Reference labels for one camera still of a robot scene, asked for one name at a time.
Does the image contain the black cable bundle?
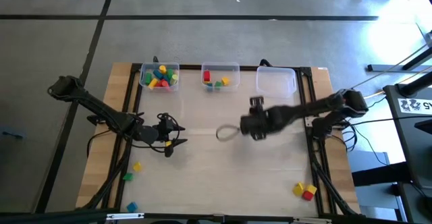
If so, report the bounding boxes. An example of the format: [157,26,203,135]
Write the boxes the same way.
[76,129,134,211]
[308,139,360,217]

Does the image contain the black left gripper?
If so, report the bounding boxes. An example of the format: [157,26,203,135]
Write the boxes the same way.
[155,112,188,158]

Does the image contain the clear plastic bin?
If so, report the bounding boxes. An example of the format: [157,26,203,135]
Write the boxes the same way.
[255,65,298,99]
[200,61,241,92]
[138,61,180,92]

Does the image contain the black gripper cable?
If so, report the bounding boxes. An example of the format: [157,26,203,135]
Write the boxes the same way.
[130,112,179,155]
[215,124,241,143]

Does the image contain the yellow floor cable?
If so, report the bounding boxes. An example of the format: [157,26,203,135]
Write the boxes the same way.
[333,41,432,103]

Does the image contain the black cart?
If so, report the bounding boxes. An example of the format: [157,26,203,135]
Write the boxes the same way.
[383,71,432,188]

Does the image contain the black floor cable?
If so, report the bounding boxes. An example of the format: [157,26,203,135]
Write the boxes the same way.
[350,115,432,125]

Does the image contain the black rig crossbar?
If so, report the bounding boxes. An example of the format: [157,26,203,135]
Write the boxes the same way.
[0,208,432,224]

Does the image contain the black stand base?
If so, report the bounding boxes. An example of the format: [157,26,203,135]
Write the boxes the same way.
[367,45,432,73]

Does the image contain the black aluminium table frame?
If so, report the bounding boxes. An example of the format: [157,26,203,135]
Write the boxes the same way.
[76,63,361,218]

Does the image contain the white printed label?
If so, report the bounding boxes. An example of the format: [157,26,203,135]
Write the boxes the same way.
[397,98,432,113]

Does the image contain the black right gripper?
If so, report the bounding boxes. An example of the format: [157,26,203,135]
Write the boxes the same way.
[240,96,275,140]

